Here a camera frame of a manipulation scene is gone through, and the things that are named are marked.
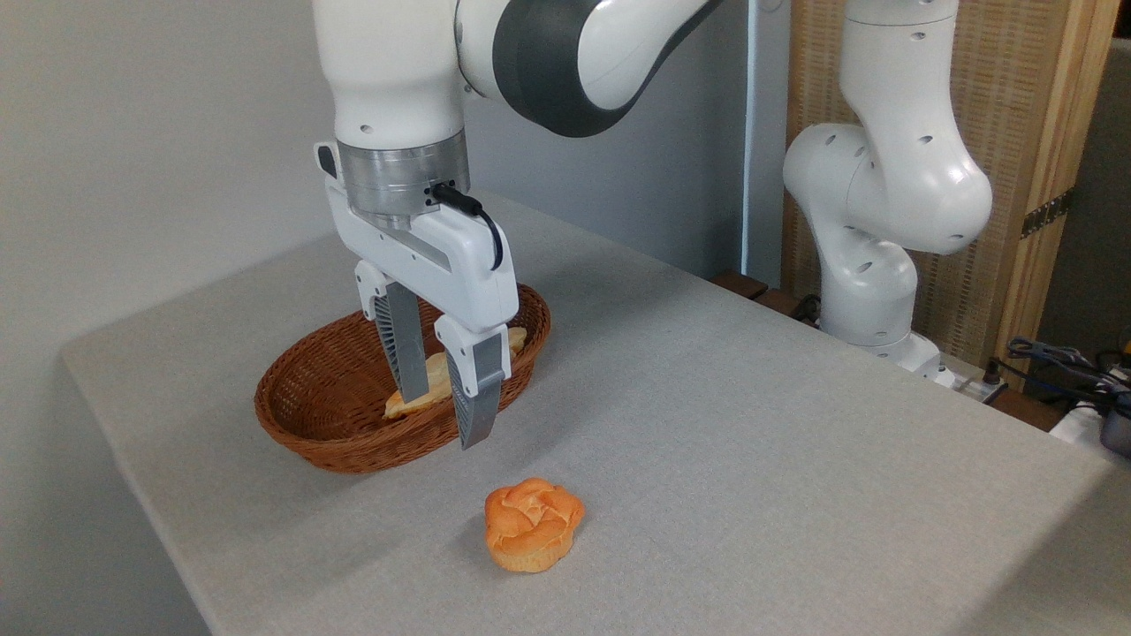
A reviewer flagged white and grey device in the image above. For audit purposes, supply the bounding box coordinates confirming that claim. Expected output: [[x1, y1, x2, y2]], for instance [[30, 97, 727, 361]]
[[1050, 397, 1131, 471]]

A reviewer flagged orange rose-shaped bread roll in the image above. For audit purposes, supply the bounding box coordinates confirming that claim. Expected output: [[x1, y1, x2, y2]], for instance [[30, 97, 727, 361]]
[[484, 478, 586, 573]]

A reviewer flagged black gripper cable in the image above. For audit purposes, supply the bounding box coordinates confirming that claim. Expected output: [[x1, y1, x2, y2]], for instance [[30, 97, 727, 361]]
[[429, 183, 505, 271]]

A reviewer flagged dark brown wooden board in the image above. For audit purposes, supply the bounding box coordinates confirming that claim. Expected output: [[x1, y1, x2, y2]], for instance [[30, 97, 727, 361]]
[[711, 269, 824, 329]]

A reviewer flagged brown wicker basket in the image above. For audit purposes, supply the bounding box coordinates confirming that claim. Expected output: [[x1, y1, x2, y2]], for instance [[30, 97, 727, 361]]
[[254, 283, 552, 474]]

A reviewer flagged long braided bread loaf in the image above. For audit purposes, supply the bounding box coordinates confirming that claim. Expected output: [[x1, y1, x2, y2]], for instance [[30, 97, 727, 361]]
[[384, 327, 528, 420]]

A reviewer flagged dark metal screen hinge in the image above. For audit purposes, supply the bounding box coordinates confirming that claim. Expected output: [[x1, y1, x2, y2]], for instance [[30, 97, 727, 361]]
[[1021, 187, 1076, 239]]

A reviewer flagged blue-grey cable bundle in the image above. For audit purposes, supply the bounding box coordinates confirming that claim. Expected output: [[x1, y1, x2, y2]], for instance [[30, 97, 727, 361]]
[[1006, 336, 1131, 409]]

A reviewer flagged wooden woven folding screen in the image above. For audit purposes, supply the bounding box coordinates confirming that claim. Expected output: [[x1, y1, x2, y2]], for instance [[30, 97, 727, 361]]
[[782, 0, 1121, 390]]

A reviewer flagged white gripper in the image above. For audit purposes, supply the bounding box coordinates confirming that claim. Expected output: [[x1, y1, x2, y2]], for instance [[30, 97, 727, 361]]
[[315, 140, 520, 451]]

